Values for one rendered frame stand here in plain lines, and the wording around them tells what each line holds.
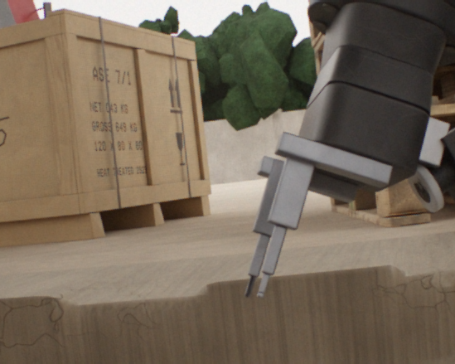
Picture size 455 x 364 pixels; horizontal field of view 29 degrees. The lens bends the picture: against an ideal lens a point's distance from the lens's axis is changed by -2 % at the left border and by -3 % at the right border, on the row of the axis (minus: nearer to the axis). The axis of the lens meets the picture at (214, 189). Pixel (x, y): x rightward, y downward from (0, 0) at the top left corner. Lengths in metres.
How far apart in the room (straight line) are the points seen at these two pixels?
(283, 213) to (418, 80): 0.08
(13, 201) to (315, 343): 2.00
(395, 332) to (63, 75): 1.99
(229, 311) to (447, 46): 0.99
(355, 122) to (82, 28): 2.86
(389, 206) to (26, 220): 1.56
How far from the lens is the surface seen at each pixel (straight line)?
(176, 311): 1.38
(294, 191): 0.36
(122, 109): 3.43
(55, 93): 3.10
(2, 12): 10.52
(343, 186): 0.42
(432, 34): 0.39
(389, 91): 0.37
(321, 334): 1.34
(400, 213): 2.05
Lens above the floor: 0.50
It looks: 1 degrees down
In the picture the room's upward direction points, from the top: 7 degrees counter-clockwise
